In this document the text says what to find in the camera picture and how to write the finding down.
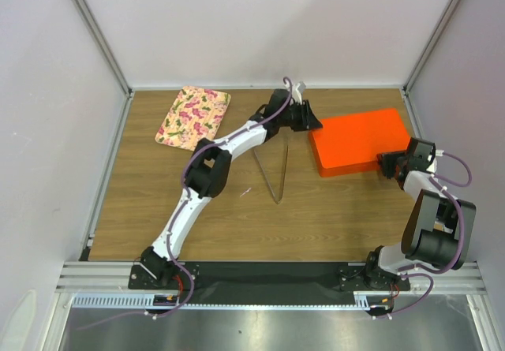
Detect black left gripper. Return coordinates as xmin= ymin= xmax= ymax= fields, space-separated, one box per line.
xmin=278 ymin=101 xmax=323 ymax=133

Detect aluminium frame post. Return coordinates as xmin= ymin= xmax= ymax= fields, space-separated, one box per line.
xmin=72 ymin=0 xmax=133 ymax=97
xmin=403 ymin=0 xmax=462 ymax=95

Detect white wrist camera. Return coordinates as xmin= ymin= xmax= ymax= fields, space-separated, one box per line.
xmin=291 ymin=81 xmax=306 ymax=105
xmin=426 ymin=153 xmax=438 ymax=174

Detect aluminium frame post right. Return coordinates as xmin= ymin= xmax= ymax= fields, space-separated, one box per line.
xmin=403 ymin=0 xmax=462 ymax=95

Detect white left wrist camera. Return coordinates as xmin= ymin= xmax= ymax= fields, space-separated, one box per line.
xmin=291 ymin=81 xmax=306 ymax=105

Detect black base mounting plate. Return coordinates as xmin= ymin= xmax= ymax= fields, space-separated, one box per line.
xmin=129 ymin=261 xmax=411 ymax=306

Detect metal tongs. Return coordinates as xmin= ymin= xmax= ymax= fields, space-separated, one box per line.
xmin=252 ymin=132 xmax=289 ymax=204

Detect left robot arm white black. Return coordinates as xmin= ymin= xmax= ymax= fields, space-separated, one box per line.
xmin=139 ymin=81 xmax=323 ymax=288

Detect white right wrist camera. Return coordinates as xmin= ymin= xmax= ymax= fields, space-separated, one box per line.
xmin=426 ymin=153 xmax=438 ymax=174

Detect floral tray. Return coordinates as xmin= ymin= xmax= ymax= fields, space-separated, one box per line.
xmin=155 ymin=86 xmax=231 ymax=151

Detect orange box lid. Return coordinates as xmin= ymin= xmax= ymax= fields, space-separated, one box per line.
xmin=309 ymin=108 xmax=410 ymax=164

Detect orange chocolate box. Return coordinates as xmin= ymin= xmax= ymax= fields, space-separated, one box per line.
xmin=309 ymin=134 xmax=379 ymax=177

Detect aluminium frame post left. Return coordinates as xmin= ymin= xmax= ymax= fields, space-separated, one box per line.
xmin=72 ymin=0 xmax=133 ymax=97

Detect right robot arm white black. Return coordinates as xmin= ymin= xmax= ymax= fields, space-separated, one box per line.
xmin=362 ymin=137 xmax=477 ymax=289

